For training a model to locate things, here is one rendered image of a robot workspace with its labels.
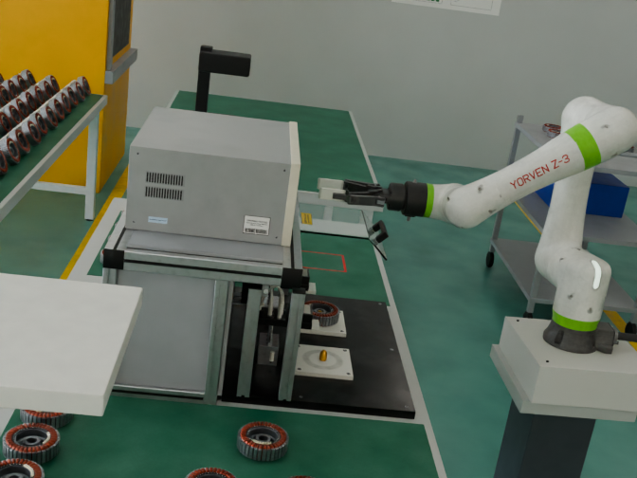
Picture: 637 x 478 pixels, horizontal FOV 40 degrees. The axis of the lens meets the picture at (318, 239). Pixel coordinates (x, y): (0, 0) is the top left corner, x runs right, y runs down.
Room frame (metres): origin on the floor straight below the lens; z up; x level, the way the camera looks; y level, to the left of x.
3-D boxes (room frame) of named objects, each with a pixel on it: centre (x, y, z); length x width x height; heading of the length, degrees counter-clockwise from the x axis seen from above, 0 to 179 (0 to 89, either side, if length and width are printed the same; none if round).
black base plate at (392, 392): (2.16, -0.03, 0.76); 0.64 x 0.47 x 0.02; 5
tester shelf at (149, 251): (2.13, 0.27, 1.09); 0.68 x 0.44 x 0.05; 5
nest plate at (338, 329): (2.28, -0.03, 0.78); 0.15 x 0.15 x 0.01; 5
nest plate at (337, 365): (2.04, -0.05, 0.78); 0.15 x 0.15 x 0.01; 5
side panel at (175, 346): (1.80, 0.33, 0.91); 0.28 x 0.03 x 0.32; 95
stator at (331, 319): (2.28, -0.03, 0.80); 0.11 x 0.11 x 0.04
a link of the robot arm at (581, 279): (2.23, -0.72, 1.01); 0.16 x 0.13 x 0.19; 13
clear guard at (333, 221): (2.34, -0.02, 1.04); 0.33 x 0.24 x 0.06; 95
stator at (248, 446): (1.65, 0.06, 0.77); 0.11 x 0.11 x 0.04
